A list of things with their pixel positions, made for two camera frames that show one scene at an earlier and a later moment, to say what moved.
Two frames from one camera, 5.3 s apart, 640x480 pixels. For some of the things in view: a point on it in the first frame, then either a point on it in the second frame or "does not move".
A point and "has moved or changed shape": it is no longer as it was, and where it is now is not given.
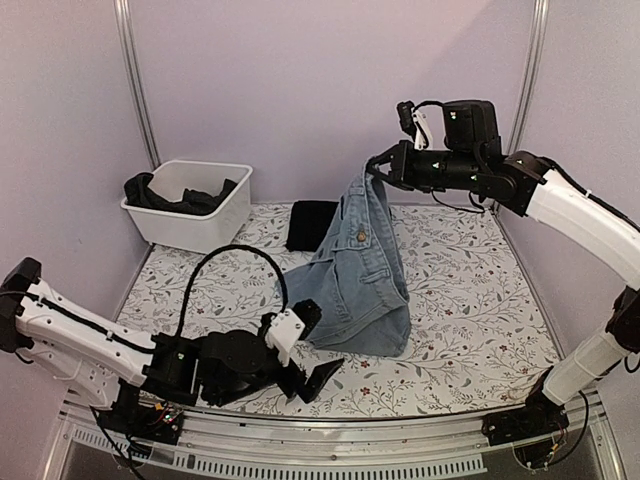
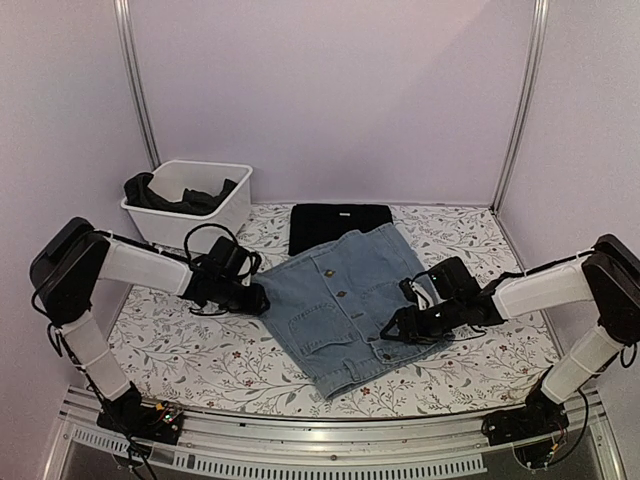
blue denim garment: (357, 278) has moved or changed shape
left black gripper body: (293, 384) -> (228, 297)
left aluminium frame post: (134, 80) does not move
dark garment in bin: (137, 192) does not move
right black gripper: (401, 174) -> (417, 331)
